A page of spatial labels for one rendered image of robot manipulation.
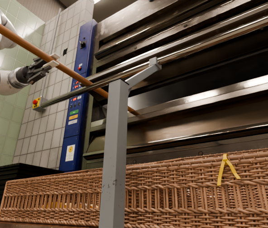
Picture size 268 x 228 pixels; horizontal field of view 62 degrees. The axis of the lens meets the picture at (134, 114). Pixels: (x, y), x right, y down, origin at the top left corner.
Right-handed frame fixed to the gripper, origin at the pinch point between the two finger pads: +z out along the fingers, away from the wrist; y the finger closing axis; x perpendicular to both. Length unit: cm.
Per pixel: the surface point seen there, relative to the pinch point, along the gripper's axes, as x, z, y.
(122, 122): 2, 40, 37
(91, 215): -9, 22, 59
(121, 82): 3.0, 40.2, 25.3
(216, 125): -56, 49, 20
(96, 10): -296, -311, -509
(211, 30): -42, 56, -21
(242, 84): -57, 63, 3
